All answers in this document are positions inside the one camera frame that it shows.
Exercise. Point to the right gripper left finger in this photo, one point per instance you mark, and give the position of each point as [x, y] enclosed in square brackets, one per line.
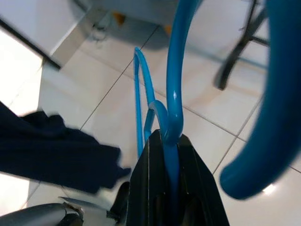
[145, 183]

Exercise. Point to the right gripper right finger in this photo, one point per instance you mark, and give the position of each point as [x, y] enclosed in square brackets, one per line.
[200, 188]

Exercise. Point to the navy polo shirt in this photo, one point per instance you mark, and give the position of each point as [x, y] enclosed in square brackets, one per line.
[47, 146]

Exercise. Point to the blue plastic hanger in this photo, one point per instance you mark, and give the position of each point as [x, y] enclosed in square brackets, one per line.
[174, 106]

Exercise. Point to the black metal furniture leg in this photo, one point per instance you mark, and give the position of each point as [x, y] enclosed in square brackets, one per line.
[229, 68]

